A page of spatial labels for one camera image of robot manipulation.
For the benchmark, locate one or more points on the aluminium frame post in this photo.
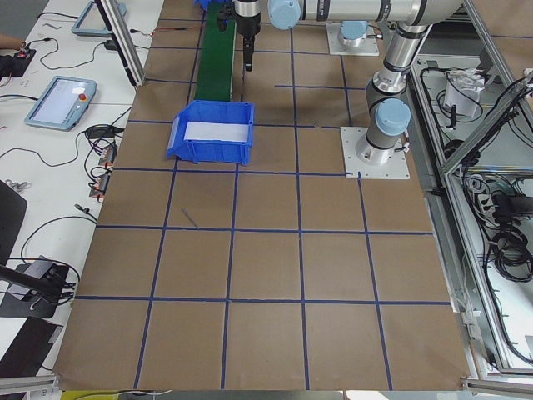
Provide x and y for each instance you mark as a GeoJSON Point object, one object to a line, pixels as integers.
{"type": "Point", "coordinates": [116, 25]}

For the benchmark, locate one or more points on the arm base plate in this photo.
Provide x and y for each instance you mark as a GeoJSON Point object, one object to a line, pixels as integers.
{"type": "Point", "coordinates": [363, 161]}
{"type": "Point", "coordinates": [354, 43]}

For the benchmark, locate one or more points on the black power adapter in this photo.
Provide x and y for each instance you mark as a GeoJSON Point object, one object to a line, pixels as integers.
{"type": "Point", "coordinates": [110, 45]}

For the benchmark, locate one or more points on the teach pendant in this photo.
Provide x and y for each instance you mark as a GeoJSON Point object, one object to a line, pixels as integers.
{"type": "Point", "coordinates": [90, 23]}
{"type": "Point", "coordinates": [62, 104]}

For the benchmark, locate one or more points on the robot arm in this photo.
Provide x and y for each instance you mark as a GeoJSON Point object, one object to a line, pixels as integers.
{"type": "Point", "coordinates": [389, 115]}
{"type": "Point", "coordinates": [283, 15]}

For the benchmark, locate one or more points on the near teach pendant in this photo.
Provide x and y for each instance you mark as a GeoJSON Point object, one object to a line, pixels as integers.
{"type": "Point", "coordinates": [62, 104]}

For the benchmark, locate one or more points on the white foam pad left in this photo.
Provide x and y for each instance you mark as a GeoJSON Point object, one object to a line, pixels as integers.
{"type": "Point", "coordinates": [211, 131]}

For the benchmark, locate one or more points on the green conveyor belt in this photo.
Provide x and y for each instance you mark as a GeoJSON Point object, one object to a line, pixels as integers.
{"type": "Point", "coordinates": [214, 77]}

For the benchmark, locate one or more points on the left blue bin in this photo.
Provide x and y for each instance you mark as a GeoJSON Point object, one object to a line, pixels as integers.
{"type": "Point", "coordinates": [212, 151]}

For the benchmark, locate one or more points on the far teach pendant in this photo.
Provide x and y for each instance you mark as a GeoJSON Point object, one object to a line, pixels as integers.
{"type": "Point", "coordinates": [90, 23]}

